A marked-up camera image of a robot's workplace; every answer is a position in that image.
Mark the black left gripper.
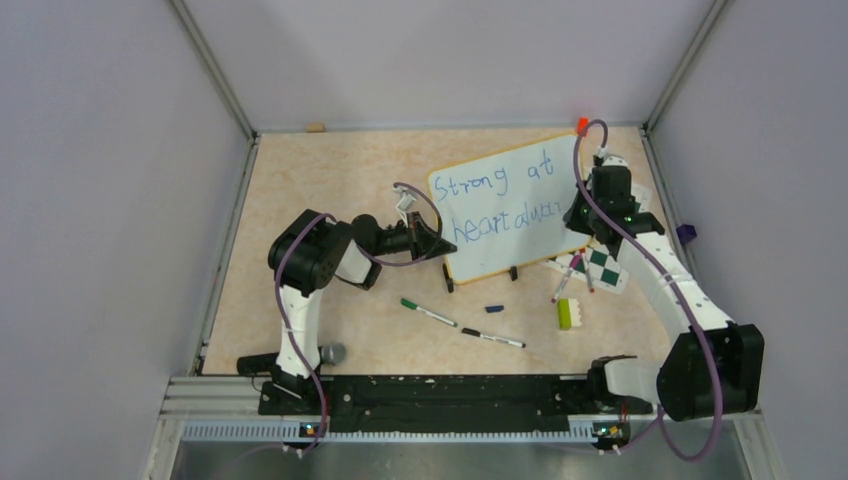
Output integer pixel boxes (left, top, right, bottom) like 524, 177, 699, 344
371, 212, 457, 263

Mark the yellow framed whiteboard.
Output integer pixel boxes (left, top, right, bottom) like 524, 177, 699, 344
427, 134, 590, 284

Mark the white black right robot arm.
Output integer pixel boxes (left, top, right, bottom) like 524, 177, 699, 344
564, 165, 765, 422

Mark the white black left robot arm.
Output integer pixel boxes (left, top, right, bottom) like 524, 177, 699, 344
268, 209, 458, 414

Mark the black whiteboard foot clip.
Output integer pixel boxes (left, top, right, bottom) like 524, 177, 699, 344
442, 263, 455, 293

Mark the green white chess mat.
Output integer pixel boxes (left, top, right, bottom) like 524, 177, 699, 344
539, 178, 654, 296

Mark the green capped marker pen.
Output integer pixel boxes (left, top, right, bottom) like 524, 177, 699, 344
400, 298, 459, 328

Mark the red capped marker pen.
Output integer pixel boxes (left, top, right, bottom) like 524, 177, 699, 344
580, 248, 595, 293

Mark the purple small object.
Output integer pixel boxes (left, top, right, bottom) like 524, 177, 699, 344
676, 224, 698, 246

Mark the black capped marker pen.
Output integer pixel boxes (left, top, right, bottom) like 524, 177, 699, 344
461, 328, 526, 349

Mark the orange red small block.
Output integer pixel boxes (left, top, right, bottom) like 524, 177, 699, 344
576, 117, 589, 136

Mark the green white toy brick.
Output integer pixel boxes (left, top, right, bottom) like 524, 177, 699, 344
556, 298, 582, 331

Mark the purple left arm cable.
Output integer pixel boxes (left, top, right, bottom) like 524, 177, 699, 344
272, 181, 444, 458

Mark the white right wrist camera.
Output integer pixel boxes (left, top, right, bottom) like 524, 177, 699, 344
593, 148, 628, 168

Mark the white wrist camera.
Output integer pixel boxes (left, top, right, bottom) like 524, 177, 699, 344
593, 148, 628, 168
393, 186, 417, 218

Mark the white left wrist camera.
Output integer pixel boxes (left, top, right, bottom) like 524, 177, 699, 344
393, 186, 417, 218

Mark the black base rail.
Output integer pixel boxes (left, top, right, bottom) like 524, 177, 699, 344
258, 374, 654, 435

